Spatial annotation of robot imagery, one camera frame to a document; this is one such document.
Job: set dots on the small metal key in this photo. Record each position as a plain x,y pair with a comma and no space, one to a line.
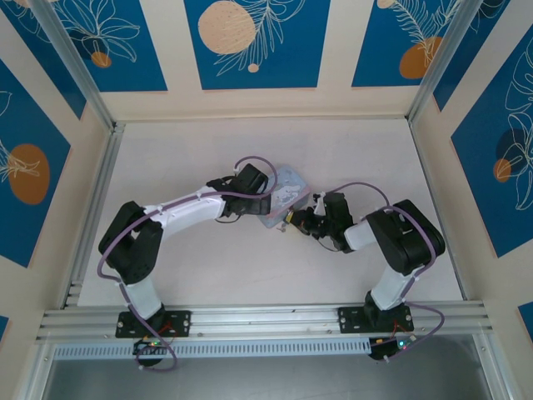
282,227

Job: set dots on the blue cartoon dog tin box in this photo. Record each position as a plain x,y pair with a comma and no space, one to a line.
287,191

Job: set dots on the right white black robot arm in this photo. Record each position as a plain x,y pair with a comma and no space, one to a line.
408,237

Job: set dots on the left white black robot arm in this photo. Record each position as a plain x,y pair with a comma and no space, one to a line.
133,246

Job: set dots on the grey metal lower shelf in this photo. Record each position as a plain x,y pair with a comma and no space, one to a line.
266,379

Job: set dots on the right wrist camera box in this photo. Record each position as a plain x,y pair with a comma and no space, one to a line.
320,202

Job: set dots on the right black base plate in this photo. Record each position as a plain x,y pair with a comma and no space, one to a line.
352,318

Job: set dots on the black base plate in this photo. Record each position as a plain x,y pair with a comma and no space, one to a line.
352,318
179,323

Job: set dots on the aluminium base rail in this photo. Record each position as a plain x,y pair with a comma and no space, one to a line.
266,321

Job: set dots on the aluminium table side rail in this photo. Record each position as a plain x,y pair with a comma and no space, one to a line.
102,183
433,191

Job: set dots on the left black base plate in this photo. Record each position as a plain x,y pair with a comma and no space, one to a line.
179,323

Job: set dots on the blue floral wall panel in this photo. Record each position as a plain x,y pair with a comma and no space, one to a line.
29,166
121,46
258,41
399,41
495,166

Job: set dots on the aluminium frame post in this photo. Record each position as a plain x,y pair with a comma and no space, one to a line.
449,54
75,62

